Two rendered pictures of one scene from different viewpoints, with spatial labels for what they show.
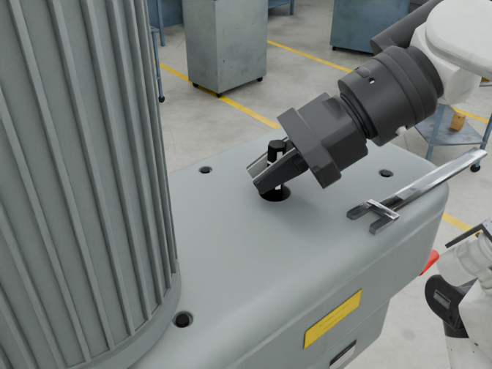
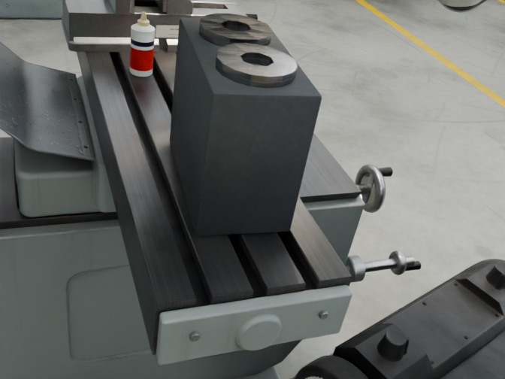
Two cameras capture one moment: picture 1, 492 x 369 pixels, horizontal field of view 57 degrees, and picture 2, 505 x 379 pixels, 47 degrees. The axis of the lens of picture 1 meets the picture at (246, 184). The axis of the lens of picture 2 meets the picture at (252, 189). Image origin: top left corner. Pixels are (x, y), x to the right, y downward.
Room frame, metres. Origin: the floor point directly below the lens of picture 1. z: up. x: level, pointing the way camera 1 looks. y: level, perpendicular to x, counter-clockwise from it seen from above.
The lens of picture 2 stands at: (-0.44, -0.47, 1.37)
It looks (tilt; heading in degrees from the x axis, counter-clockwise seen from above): 34 degrees down; 14
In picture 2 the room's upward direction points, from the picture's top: 11 degrees clockwise
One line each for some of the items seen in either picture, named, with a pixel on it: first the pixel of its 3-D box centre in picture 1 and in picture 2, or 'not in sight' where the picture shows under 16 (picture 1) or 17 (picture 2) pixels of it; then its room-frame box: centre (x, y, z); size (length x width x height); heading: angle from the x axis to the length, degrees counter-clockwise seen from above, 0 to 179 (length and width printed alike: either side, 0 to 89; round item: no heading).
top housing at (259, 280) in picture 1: (263, 247); not in sight; (0.42, -0.02, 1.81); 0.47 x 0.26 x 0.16; 130
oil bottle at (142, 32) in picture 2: not in sight; (142, 43); (0.41, -0.01, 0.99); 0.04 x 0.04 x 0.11
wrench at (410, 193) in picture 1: (427, 182); not in sight; (0.44, -0.22, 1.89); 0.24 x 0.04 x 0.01; 128
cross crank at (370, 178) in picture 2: not in sight; (356, 189); (0.75, -0.42, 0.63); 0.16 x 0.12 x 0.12; 130
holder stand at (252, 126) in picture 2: not in sight; (234, 117); (0.18, -0.27, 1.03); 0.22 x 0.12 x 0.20; 35
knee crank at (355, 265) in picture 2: not in sight; (382, 265); (0.66, -0.53, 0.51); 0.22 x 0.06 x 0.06; 130
